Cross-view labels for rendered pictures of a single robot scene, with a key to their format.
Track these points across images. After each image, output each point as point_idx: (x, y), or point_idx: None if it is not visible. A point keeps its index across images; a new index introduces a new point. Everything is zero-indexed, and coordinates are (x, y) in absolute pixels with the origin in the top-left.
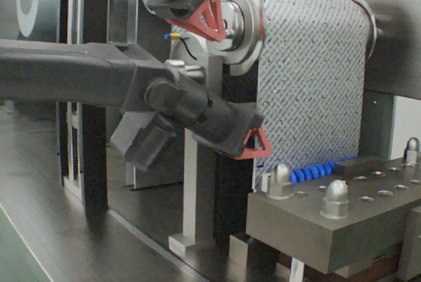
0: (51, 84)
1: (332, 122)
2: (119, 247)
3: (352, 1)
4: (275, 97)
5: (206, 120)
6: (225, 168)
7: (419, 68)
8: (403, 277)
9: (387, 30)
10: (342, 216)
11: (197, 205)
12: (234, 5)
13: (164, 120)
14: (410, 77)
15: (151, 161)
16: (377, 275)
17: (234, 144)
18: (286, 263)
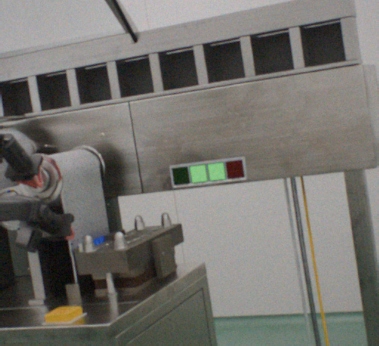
0: (15, 212)
1: (95, 217)
2: (7, 313)
3: (87, 151)
4: (70, 208)
5: (53, 222)
6: (49, 253)
7: (132, 177)
8: (161, 276)
9: (106, 161)
10: (125, 246)
11: (42, 276)
12: (42, 168)
13: None
14: (126, 183)
15: (36, 246)
16: (147, 277)
17: (66, 231)
18: (101, 287)
